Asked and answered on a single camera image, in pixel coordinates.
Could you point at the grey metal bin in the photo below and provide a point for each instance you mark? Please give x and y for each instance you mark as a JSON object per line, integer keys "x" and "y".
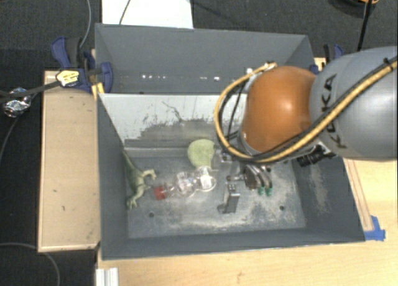
{"x": 199, "y": 61}

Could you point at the pale green ball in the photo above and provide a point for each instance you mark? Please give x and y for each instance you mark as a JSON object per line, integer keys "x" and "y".
{"x": 200, "y": 152}

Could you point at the pale wood board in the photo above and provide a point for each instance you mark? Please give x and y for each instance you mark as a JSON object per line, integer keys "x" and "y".
{"x": 68, "y": 166}

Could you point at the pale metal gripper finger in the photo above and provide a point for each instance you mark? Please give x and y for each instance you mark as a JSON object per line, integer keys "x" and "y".
{"x": 234, "y": 201}
{"x": 223, "y": 201}

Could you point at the black cylinder on white bracket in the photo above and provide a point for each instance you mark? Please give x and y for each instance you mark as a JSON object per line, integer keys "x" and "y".
{"x": 311, "y": 158}

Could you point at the clear bottle with red cap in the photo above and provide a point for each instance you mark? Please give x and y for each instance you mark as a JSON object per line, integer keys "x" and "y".
{"x": 182, "y": 186}

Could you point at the clear glass cup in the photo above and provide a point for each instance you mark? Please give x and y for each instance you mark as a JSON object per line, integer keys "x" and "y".
{"x": 206, "y": 180}

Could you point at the green toy dinosaur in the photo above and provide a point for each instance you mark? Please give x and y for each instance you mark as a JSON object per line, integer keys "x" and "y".
{"x": 138, "y": 182}

